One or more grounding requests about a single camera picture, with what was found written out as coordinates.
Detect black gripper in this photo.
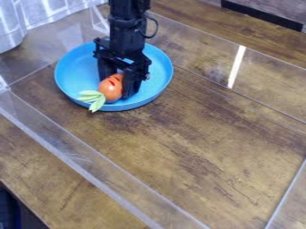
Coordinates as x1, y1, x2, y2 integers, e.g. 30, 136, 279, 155
94, 0, 151, 99

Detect orange toy carrot green leaves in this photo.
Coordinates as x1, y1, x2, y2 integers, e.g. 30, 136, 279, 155
78, 73, 123, 113

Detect blue round plastic tray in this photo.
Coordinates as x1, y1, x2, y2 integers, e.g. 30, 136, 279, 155
54, 42, 175, 112

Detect white grey checked curtain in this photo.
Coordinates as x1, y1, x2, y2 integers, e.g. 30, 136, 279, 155
0, 0, 107, 54

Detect dark wooden furniture edge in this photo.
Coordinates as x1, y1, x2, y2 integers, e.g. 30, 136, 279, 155
221, 0, 303, 32

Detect black cable loop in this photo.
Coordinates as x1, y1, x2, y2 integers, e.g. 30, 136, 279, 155
136, 13, 159, 39

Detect clear acrylic enclosure wall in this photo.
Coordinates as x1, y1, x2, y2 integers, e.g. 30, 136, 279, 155
0, 0, 306, 229

